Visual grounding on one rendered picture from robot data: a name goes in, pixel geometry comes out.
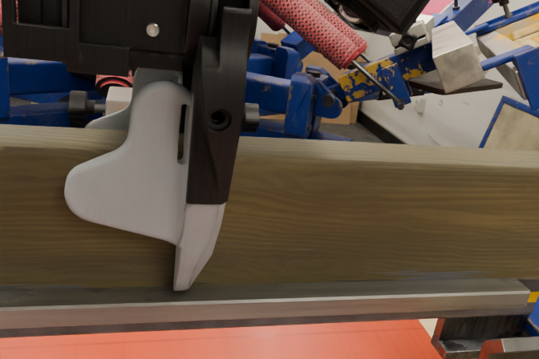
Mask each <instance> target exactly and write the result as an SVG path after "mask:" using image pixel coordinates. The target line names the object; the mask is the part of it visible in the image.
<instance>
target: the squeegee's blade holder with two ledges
mask: <svg viewBox="0 0 539 359"><path fill-rule="evenodd" d="M530 293H531V292H530V290H529V289H528V288H527V287H525V286H524V285H523V284H522V283H521V282H520V281H519V280H518V279H516V278H488V279H454V280H386V281H352V282H318V283H284V284H217V285H191V286H190V288H189V289H187V290H184V291H173V286H149V287H115V288H48V289H14V290H0V329H20V328H40V327H59V326H79V325H117V324H138V323H157V322H177V321H215V320H235V319H255V318H275V317H313V316H333V315H353V314H372V313H411V312H431V311H451V310H470V309H509V308H523V307H525V306H526V305H527V303H528V300H529V296H530Z"/></svg>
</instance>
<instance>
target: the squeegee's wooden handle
mask: <svg viewBox="0 0 539 359"><path fill-rule="evenodd" d="M127 137H128V131H125V130H108V129H93V128H77V127H45V126H29V125H13V124H0V290H14V289H48V288H115V287H149V286H173V280H174V279H173V278H174V268H175V257H176V245H175V244H172V243H170V242H168V241H165V240H161V239H157V238H154V237H150V236H145V235H141V234H138V233H134V232H129V231H125V230H122V229H118V228H113V227H109V226H106V225H102V224H97V223H93V222H90V221H86V220H83V219H81V218H79V217H78V216H77V215H76V214H74V213H73V212H72V211H71V209H70V208H69V207H68V205H67V202H66V200H65V195H64V190H65V183H66V179H67V176H68V174H69V172H70V171H71V170H72V169H73V168H74V167H76V166H77V165H79V164H81V163H85V162H87V161H89V160H91V159H94V158H96V157H99V156H101V155H104V154H107V153H108V152H111V151H114V150H116V149H117V148H119V147H120V146H122V145H123V143H124V142H125V140H126V138H127ZM488 278H516V279H518V280H519V281H520V282H521V283H522V284H523V285H524V286H525V287H527V288H528V289H529V290H530V292H539V151H525V150H509V149H492V148H476V147H445V146H428V145H412V144H396V143H364V142H348V141H333V140H316V139H285V138H269V137H253V136H240V137H239V142H238V146H237V154H236V159H235V164H234V168H233V176H232V181H231V185H230V190H229V198H228V201H226V202H225V210H224V215H223V219H222V222H221V228H220V231H219V234H218V237H217V241H216V243H215V246H214V249H213V254H212V255H211V256H210V258H209V260H208V261H207V263H206V264H205V266H204V267H203V268H202V270H201V271H200V273H199V274H198V276H197V278H196V279H195V280H194V281H193V283H192V285H217V284H284V283H318V282H352V281H386V280H454V279H488Z"/></svg>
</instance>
